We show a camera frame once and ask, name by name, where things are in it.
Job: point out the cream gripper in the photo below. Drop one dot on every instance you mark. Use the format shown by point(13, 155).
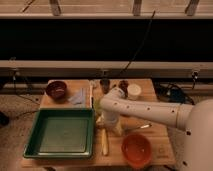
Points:
point(113, 125)

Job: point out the blue folded cloth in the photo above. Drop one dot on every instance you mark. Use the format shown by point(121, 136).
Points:
point(78, 98)

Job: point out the orange-red bowl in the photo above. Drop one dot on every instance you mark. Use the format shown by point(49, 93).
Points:
point(136, 150)

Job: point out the green plastic tray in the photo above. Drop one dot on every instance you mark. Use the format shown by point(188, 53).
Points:
point(61, 134)

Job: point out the dark red small object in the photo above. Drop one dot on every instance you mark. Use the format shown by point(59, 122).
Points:
point(123, 84)

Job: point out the white cup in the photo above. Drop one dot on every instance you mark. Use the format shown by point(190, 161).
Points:
point(134, 91)

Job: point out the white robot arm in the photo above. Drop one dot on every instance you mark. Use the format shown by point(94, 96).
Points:
point(195, 120)

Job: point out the yellow banana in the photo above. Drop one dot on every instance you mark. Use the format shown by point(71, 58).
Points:
point(104, 143)

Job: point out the green apple toy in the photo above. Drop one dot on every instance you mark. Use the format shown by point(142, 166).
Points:
point(97, 108)

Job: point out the dark red bowl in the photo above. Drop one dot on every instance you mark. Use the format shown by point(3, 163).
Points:
point(56, 90)

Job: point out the white plastic spoon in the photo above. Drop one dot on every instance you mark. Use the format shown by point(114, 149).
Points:
point(91, 88)

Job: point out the dark metal cup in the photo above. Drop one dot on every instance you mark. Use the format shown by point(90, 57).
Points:
point(105, 85)

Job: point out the metal spoon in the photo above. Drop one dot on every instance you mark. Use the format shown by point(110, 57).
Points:
point(137, 128)

